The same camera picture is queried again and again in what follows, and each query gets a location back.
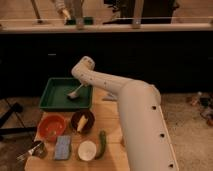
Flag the green box on shelf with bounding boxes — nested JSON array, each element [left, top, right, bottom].
[[65, 17, 94, 25]]

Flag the white round lid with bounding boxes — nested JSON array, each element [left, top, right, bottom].
[[78, 140, 97, 161]]

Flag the grey blue folded cloth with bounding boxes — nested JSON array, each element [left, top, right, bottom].
[[102, 93, 117, 101]]

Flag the blue sponge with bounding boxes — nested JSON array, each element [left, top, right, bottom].
[[54, 135, 71, 160]]

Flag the green cucumber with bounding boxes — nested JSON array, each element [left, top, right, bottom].
[[95, 130, 107, 159]]

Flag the dark brown bowl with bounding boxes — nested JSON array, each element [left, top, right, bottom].
[[70, 110, 95, 134]]

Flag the orange plastic bowl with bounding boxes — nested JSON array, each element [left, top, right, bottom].
[[37, 115, 67, 142]]

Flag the yellow banana piece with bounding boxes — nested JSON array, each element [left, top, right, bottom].
[[77, 116, 88, 132]]

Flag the black tripod legs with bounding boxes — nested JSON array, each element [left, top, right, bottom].
[[0, 103, 37, 136]]

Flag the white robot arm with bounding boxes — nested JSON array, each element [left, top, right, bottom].
[[71, 56, 179, 171]]

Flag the green plastic tray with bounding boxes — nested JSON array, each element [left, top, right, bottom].
[[39, 77, 93, 112]]

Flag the white black dish brush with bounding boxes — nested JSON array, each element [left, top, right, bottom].
[[67, 84, 83, 99]]

